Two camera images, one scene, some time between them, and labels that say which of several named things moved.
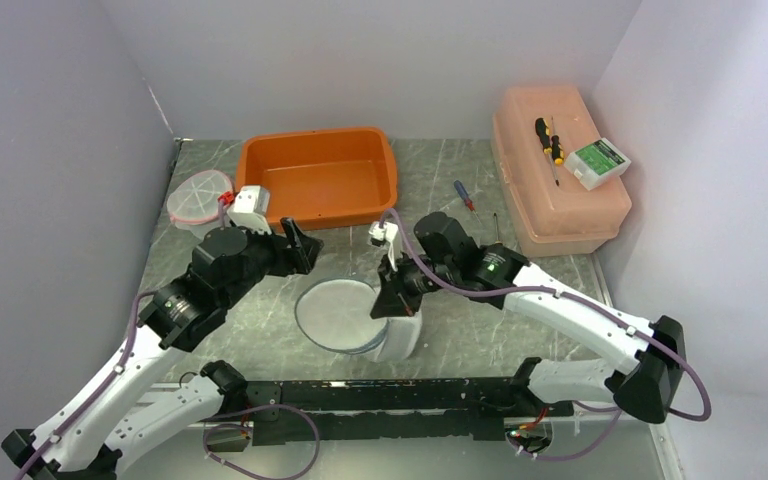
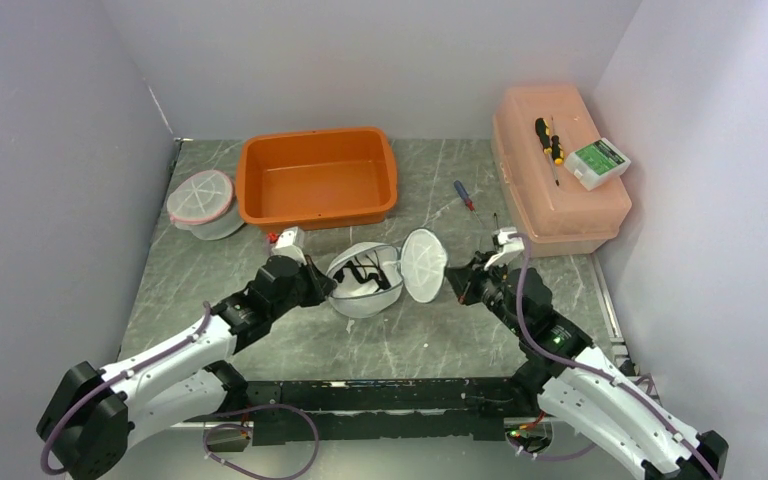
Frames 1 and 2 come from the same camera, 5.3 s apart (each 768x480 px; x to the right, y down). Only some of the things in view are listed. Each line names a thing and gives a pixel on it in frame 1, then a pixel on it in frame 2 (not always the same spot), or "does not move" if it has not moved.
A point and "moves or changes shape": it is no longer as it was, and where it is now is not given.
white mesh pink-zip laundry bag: (194, 201) does not move
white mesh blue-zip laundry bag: (335, 315) moves or changes shape
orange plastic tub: (318, 176) does not move
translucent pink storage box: (534, 128) does not move
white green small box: (597, 163) does not move
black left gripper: (298, 257) → (321, 285)
